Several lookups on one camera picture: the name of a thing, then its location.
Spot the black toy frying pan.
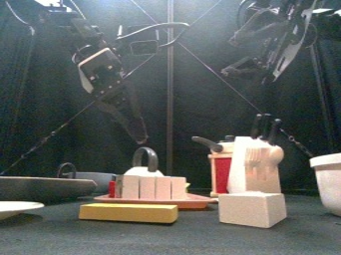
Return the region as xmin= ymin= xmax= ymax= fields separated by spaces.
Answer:
xmin=190 ymin=133 xmax=236 ymax=154

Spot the black bowl with orange food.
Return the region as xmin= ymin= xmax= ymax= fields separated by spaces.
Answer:
xmin=56 ymin=161 xmax=119 ymax=194

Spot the white toy bread slice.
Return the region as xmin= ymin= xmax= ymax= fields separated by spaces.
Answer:
xmin=169 ymin=176 xmax=187 ymax=200
xmin=139 ymin=176 xmax=157 ymax=200
xmin=121 ymin=174 xmax=141 ymax=200
xmin=155 ymin=176 xmax=172 ymax=200

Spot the red wooden toy stove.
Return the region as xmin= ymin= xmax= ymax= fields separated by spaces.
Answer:
xmin=206 ymin=142 xmax=235 ymax=198

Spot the black tray with white rim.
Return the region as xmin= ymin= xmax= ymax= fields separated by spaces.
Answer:
xmin=0 ymin=175 xmax=99 ymax=204

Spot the tall white box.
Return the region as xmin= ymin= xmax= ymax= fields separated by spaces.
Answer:
xmin=226 ymin=135 xmax=255 ymax=194

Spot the yellow wooden block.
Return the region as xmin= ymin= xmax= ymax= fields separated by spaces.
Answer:
xmin=77 ymin=202 xmax=179 ymax=224

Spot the pink serving tray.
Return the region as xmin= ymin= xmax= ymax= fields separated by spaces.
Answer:
xmin=93 ymin=192 xmax=219 ymax=210

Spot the white toy knife block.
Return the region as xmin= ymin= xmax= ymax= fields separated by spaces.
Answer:
xmin=243 ymin=137 xmax=286 ymax=194

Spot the round white plate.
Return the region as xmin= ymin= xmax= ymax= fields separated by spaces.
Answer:
xmin=0 ymin=200 xmax=46 ymax=221

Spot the white wooden block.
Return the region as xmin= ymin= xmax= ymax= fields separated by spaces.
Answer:
xmin=216 ymin=191 xmax=288 ymax=229

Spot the vertical metal frame pole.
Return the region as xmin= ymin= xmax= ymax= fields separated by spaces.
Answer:
xmin=165 ymin=0 xmax=173 ymax=177

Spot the black knife handle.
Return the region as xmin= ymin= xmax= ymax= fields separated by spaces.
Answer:
xmin=248 ymin=114 xmax=263 ymax=139
xmin=259 ymin=113 xmax=272 ymax=140
xmin=266 ymin=118 xmax=283 ymax=146

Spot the grey looped arm cable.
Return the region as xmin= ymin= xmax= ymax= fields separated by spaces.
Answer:
xmin=116 ymin=21 xmax=191 ymax=49

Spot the white kettle with grey handle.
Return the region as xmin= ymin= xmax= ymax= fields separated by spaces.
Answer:
xmin=123 ymin=146 xmax=167 ymax=177

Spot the white pot with handle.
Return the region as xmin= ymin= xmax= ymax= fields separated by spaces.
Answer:
xmin=309 ymin=152 xmax=341 ymax=217

